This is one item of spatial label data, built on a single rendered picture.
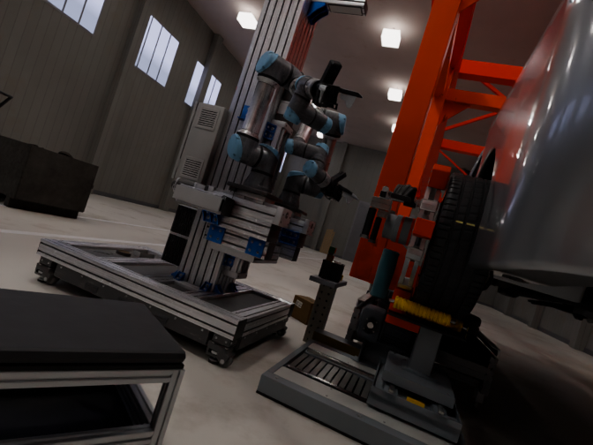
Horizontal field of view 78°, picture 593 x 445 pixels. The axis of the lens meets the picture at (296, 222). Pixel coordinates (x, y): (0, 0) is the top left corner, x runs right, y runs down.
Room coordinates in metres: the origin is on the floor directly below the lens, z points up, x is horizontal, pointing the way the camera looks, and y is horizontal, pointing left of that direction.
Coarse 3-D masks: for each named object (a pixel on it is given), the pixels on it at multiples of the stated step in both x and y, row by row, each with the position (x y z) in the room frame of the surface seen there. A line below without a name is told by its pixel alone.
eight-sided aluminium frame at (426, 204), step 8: (424, 200) 1.56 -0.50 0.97; (432, 200) 1.56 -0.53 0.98; (424, 208) 1.55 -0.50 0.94; (432, 208) 1.54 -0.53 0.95; (432, 216) 1.53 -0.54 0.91; (424, 240) 1.54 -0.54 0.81; (408, 248) 1.55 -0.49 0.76; (416, 248) 1.54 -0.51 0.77; (408, 256) 1.56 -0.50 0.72; (416, 256) 1.54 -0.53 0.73; (408, 264) 1.61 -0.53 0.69; (416, 264) 1.57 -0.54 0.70; (416, 272) 1.60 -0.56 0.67; (400, 280) 1.67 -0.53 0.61; (408, 280) 1.68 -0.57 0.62; (408, 288) 1.68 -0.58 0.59
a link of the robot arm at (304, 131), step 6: (300, 126) 1.96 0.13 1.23; (306, 126) 1.95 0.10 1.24; (300, 132) 1.90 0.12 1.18; (306, 132) 1.91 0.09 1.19; (294, 138) 1.87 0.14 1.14; (300, 138) 1.85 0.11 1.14; (306, 138) 1.89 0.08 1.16; (288, 144) 1.82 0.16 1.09; (294, 144) 1.82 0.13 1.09; (300, 144) 1.82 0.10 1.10; (306, 144) 1.82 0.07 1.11; (288, 150) 1.83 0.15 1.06; (294, 150) 1.82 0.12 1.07; (300, 150) 1.81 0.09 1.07; (300, 156) 1.84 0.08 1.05
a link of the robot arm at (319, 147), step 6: (318, 144) 1.83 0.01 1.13; (324, 144) 1.82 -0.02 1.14; (306, 150) 1.81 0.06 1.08; (312, 150) 1.81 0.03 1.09; (318, 150) 1.81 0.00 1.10; (324, 150) 1.81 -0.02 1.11; (306, 156) 1.83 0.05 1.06; (312, 156) 1.81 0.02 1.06; (318, 156) 1.80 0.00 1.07; (324, 156) 1.81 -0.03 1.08; (324, 162) 1.81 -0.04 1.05
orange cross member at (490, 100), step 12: (456, 96) 4.04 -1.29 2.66; (468, 96) 4.00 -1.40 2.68; (480, 96) 3.96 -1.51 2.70; (492, 96) 3.93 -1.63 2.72; (504, 96) 3.89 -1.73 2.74; (444, 108) 4.12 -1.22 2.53; (456, 108) 4.08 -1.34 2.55; (480, 108) 4.02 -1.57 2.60; (492, 108) 3.93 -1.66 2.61; (444, 120) 4.11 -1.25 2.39
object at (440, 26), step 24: (456, 0) 2.23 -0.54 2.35; (432, 24) 2.27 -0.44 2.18; (432, 48) 2.25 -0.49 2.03; (432, 72) 2.24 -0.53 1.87; (408, 96) 2.27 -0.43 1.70; (432, 96) 2.33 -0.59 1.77; (408, 120) 2.26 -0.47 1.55; (408, 144) 2.24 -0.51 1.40; (384, 168) 2.27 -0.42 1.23; (408, 168) 2.23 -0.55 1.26; (360, 240) 2.28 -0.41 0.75; (384, 240) 2.23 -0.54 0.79; (360, 264) 2.26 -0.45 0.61
